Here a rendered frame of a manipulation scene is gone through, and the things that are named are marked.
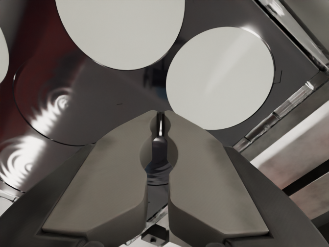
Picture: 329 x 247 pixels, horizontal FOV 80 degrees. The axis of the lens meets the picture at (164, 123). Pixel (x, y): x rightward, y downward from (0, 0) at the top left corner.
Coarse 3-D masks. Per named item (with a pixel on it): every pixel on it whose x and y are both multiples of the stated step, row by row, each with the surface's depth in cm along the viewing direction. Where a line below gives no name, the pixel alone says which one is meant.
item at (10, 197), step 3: (0, 192) 27; (3, 192) 27; (0, 195) 27; (3, 195) 27; (6, 195) 27; (9, 195) 27; (12, 195) 27; (3, 198) 27; (6, 198) 27; (9, 198) 27; (12, 198) 27; (15, 198) 27
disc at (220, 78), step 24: (192, 48) 17; (216, 48) 17; (240, 48) 17; (264, 48) 17; (168, 72) 18; (192, 72) 18; (216, 72) 18; (240, 72) 18; (264, 72) 18; (168, 96) 19; (192, 96) 19; (216, 96) 19; (240, 96) 19; (264, 96) 19; (192, 120) 21; (216, 120) 21; (240, 120) 21
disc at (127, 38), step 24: (72, 0) 15; (96, 0) 15; (120, 0) 15; (144, 0) 15; (168, 0) 15; (72, 24) 16; (96, 24) 16; (120, 24) 16; (144, 24) 16; (168, 24) 16; (96, 48) 17; (120, 48) 17; (144, 48) 17; (168, 48) 17
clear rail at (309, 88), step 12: (324, 72) 18; (312, 84) 19; (324, 84) 18; (300, 96) 19; (276, 108) 20; (288, 108) 20; (264, 120) 21; (276, 120) 20; (252, 132) 22; (264, 132) 21; (240, 144) 22; (156, 216) 29; (144, 228) 30; (132, 240) 32
